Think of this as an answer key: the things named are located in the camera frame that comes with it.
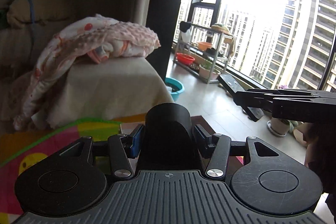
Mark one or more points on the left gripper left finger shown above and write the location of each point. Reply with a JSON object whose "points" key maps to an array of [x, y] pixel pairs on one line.
{"points": [[123, 147]]}

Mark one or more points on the beige covered sofa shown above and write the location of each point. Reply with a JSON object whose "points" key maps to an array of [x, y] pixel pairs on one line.
{"points": [[117, 87]]}

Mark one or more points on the pink flower pot plant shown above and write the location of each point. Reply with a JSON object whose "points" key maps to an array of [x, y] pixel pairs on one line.
{"points": [[280, 127]]}

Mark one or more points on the teal plastic basin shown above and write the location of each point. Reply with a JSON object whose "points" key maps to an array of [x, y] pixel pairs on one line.
{"points": [[174, 87]]}

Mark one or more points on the right hand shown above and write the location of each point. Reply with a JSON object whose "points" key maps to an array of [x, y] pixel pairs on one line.
{"points": [[321, 153]]}

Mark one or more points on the black cone cup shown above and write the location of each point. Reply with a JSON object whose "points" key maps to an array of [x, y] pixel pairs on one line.
{"points": [[168, 142]]}

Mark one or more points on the colourful cartoon play mat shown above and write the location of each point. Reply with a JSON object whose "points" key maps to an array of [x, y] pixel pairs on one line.
{"points": [[60, 173]]}

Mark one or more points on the red plastic basin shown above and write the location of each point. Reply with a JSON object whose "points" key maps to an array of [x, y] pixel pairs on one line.
{"points": [[185, 59]]}

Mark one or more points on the pink floral blanket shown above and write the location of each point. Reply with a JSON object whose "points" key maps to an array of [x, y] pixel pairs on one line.
{"points": [[97, 37]]}

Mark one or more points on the metal balcony shelf rack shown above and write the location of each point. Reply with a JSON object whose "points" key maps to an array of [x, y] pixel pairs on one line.
{"points": [[212, 48]]}

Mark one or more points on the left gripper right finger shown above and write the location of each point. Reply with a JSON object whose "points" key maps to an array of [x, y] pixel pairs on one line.
{"points": [[216, 149]]}

